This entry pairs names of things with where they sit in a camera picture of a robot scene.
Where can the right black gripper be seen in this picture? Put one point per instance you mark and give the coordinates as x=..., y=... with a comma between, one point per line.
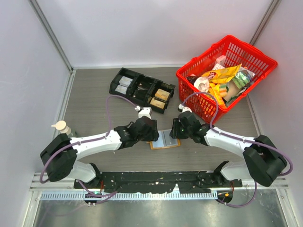
x=174, y=133

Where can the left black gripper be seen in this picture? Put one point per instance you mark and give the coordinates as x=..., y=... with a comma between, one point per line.
x=154, y=134

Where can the orange leather card holder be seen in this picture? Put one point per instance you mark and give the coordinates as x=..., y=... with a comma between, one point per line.
x=164, y=141

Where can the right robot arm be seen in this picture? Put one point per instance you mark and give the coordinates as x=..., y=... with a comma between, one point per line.
x=261, y=160

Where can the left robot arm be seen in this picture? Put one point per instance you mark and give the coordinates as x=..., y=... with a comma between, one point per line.
x=61, y=158

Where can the tan card box upper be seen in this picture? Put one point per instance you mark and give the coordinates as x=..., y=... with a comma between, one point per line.
x=162, y=94

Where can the white card box upper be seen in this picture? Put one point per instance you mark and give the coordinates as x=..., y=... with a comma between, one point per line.
x=125, y=81

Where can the black compartment tray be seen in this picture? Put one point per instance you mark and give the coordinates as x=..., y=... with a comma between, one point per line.
x=142, y=88

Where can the white paper roll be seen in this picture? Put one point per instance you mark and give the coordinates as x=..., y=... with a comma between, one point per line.
x=202, y=84

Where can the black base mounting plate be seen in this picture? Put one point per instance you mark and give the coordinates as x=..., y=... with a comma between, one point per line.
x=160, y=182

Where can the yellow chips bag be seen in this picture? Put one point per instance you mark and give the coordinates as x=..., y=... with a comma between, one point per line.
x=220, y=77

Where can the red plastic shopping basket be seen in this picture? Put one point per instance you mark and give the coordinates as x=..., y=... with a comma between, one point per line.
x=237, y=52

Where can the green foil snack packet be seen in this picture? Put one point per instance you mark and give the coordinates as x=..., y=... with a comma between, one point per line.
x=241, y=78

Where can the pink white carton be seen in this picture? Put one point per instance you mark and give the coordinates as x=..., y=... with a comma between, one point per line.
x=221, y=60

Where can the green soap pump bottle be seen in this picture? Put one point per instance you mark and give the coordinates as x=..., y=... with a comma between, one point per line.
x=62, y=127

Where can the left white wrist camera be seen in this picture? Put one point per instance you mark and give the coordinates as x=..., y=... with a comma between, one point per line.
x=145, y=112

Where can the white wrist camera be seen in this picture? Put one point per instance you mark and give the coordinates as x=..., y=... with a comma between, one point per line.
x=145, y=112
x=182, y=108

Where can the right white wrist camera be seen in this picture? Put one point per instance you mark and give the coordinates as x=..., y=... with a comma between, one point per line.
x=182, y=108

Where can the white perforated cable duct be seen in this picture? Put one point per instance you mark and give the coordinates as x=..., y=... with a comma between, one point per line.
x=82, y=195

